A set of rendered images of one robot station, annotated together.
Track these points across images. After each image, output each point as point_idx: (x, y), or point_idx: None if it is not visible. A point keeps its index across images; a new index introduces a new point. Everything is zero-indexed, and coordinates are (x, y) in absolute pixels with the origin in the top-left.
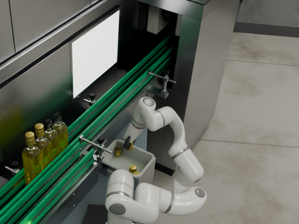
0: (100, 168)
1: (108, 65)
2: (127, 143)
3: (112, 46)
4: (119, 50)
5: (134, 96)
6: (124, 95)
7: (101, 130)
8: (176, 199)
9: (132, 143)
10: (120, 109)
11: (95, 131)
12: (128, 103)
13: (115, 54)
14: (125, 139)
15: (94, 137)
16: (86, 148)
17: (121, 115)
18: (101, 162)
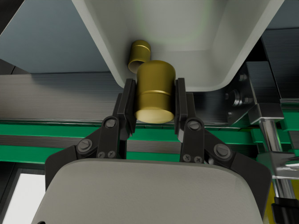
0: (260, 69)
1: (43, 183)
2: (228, 161)
3: (21, 220)
4: (6, 181)
5: (6, 121)
6: (38, 158)
7: (142, 125)
8: None
9: (151, 103)
10: (62, 124)
11: (164, 137)
12: (31, 121)
13: (18, 194)
14: (82, 56)
15: (173, 125)
16: (214, 123)
17: (66, 113)
18: (260, 89)
